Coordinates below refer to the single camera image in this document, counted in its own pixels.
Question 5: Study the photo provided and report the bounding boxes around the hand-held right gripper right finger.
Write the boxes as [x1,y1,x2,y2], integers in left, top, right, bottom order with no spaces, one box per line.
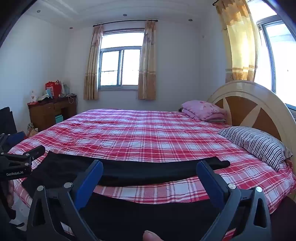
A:
[196,159,272,241]

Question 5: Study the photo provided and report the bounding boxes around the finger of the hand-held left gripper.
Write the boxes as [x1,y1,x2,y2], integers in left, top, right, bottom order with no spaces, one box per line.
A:
[8,145,46,166]
[0,131,26,153]

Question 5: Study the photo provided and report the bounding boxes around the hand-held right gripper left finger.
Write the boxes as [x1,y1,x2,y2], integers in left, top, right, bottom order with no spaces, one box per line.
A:
[26,159,104,241]

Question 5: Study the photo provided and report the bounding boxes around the black pants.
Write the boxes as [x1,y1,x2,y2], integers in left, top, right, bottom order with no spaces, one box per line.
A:
[22,151,231,200]

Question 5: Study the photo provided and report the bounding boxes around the person's right hand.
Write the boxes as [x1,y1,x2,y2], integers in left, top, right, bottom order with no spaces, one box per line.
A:
[143,230,163,241]

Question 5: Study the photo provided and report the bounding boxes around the floral bag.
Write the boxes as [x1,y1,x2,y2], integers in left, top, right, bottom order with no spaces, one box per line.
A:
[26,123,39,138]

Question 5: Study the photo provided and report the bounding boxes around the brown wooden desk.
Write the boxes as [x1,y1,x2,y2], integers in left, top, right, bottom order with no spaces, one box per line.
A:
[27,95,77,132]

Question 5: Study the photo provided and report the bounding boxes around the striped pillow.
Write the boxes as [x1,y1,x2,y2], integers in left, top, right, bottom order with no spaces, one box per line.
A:
[218,126,293,172]

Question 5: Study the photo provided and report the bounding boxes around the red gift bag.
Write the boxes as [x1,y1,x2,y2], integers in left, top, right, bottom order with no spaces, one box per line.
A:
[45,80,62,98]

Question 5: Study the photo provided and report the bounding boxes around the dark cloth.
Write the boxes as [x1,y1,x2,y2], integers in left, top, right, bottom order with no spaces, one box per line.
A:
[79,192,232,241]

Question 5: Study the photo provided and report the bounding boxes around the red plaid bed sheet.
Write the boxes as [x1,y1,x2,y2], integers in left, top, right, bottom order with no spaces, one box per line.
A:
[8,109,296,239]

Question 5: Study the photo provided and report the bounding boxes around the pink folded blanket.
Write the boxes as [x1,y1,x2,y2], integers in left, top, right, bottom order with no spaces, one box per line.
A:
[181,100,228,122]

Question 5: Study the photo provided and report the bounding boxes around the cream and brown headboard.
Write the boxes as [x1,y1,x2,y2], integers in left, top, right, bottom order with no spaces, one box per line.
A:
[207,80,296,167]

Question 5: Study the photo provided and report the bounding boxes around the beige patterned curtain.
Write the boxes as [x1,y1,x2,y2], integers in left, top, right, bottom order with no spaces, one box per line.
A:
[138,20,157,100]
[83,24,104,100]

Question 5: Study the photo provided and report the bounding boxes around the small sliding window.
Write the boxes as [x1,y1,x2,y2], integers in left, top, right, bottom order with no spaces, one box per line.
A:
[98,28,145,91]

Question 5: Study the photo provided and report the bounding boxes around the large bright window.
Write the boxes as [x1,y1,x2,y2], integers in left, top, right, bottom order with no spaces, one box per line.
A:
[247,0,296,105]

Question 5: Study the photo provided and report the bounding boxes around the yellow patterned curtain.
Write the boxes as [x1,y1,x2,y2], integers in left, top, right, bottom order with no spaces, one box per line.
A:
[215,0,260,83]

